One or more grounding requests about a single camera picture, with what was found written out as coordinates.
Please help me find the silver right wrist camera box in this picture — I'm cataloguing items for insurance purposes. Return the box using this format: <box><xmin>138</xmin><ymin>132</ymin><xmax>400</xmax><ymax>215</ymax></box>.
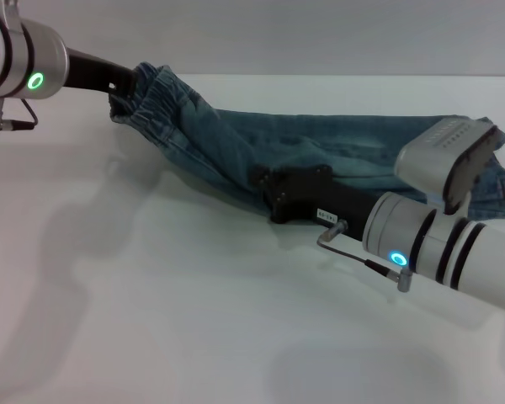
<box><xmin>395</xmin><ymin>117</ymin><xmax>502</xmax><ymax>216</ymax></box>

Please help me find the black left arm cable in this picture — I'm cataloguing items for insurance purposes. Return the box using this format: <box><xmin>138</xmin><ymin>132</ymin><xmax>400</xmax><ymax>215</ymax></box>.
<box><xmin>0</xmin><ymin>98</ymin><xmax>40</xmax><ymax>139</ymax></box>

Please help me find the blue denim shorts basketball print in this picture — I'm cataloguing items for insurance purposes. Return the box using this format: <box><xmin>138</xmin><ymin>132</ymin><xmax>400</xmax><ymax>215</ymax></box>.
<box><xmin>108</xmin><ymin>61</ymin><xmax>505</xmax><ymax>221</ymax></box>

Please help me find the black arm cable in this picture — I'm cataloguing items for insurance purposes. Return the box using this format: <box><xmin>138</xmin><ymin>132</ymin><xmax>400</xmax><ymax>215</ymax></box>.
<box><xmin>316</xmin><ymin>218</ymin><xmax>416</xmax><ymax>293</ymax></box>
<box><xmin>0</xmin><ymin>98</ymin><xmax>40</xmax><ymax>139</ymax></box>

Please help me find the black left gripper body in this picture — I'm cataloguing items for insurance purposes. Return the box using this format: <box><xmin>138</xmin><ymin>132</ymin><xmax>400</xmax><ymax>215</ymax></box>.
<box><xmin>65</xmin><ymin>45</ymin><xmax>136</xmax><ymax>96</ymax></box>

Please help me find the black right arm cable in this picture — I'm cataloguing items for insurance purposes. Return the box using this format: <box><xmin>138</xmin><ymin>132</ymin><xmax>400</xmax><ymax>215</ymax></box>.
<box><xmin>316</xmin><ymin>218</ymin><xmax>416</xmax><ymax>293</ymax></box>

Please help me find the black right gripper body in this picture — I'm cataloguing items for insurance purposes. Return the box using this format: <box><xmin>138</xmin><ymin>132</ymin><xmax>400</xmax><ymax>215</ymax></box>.
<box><xmin>263</xmin><ymin>164</ymin><xmax>387</xmax><ymax>244</ymax></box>

